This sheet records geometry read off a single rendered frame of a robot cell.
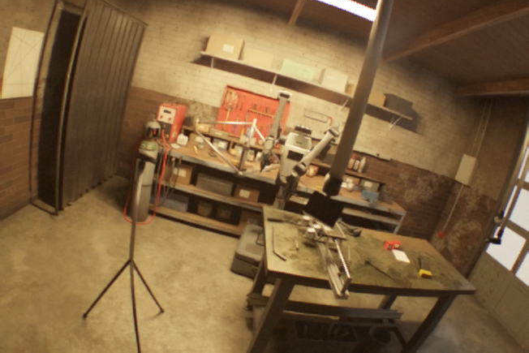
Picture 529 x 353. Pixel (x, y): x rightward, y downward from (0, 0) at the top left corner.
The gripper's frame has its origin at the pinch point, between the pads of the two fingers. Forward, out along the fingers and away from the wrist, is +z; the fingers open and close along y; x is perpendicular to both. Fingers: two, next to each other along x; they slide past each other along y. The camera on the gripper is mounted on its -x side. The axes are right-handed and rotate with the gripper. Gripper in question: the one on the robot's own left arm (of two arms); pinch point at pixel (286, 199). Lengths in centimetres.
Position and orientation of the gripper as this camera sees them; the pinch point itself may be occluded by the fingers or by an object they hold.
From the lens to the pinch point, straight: 194.3
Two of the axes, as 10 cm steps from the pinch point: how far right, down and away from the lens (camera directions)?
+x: 6.2, 0.1, 7.9
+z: -2.8, 9.4, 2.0
